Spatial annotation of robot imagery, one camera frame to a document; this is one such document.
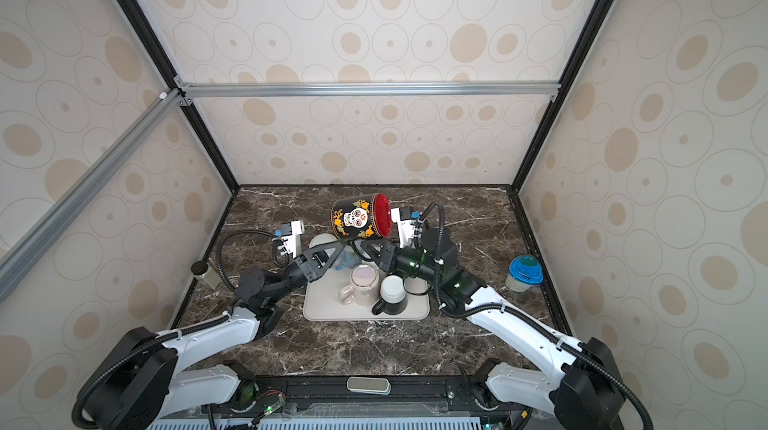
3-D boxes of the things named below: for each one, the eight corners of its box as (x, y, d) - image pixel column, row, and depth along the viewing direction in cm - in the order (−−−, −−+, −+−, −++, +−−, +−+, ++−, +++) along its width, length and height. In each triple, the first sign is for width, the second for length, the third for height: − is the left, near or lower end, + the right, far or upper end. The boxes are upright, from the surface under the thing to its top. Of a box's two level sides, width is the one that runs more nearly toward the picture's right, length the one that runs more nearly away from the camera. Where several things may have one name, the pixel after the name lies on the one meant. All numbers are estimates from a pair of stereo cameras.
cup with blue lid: (503, 296, 93) (515, 280, 85) (498, 272, 99) (507, 255, 90) (532, 296, 93) (546, 280, 85) (524, 272, 99) (537, 255, 90)
